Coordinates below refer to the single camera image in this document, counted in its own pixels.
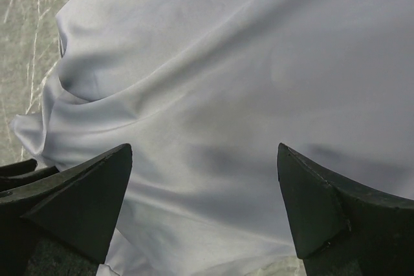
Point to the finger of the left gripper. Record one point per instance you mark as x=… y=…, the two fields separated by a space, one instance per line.
x=22 y=173

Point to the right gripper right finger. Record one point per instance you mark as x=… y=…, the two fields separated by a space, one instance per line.
x=342 y=227

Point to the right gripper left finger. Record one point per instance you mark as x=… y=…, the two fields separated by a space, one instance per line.
x=63 y=224

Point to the grey pillowcase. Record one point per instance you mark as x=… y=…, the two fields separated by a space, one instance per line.
x=204 y=91

